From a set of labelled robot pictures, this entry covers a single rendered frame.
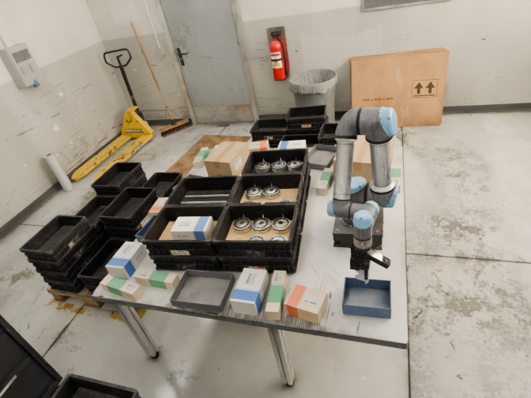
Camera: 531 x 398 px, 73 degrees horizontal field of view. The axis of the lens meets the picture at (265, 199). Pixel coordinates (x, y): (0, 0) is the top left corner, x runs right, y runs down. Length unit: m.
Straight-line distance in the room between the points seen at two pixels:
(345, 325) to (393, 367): 0.77
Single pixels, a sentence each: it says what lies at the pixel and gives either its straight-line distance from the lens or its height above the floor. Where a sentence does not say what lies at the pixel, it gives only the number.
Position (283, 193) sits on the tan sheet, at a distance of 2.17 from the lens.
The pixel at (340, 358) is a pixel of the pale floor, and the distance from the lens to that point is 2.38.
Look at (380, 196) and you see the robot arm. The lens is 1.78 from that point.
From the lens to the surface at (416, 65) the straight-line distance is 4.58.
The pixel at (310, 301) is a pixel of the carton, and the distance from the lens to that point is 1.64.
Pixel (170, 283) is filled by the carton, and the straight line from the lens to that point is 1.93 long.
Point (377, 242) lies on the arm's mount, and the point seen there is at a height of 0.75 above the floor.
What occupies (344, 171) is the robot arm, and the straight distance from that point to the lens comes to 1.59.
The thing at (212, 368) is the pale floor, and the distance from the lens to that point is 2.48.
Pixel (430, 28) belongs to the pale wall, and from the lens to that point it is 4.66.
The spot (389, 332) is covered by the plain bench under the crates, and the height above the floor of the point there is 0.70.
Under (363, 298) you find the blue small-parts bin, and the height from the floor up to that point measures 0.71.
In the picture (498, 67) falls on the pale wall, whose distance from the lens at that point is 4.91.
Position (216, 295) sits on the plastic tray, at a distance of 1.85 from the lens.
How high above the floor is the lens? 2.07
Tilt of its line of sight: 35 degrees down
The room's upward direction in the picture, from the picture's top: 12 degrees counter-clockwise
